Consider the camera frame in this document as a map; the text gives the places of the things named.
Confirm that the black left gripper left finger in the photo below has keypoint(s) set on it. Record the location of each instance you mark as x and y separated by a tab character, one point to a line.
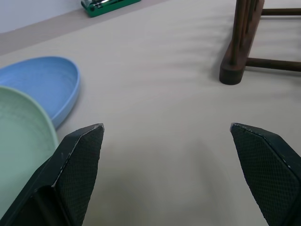
77	169

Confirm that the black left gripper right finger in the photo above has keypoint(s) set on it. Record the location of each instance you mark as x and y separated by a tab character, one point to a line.
265	169

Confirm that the green plate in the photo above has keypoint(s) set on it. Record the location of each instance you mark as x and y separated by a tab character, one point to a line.
18	131

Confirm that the blue plate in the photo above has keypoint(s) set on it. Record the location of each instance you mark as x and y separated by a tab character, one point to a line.
42	77

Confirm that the wooden dish rack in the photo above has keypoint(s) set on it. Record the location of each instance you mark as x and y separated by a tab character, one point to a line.
235	68

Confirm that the clear glass container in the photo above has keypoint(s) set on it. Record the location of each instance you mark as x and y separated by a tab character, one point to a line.
103	8

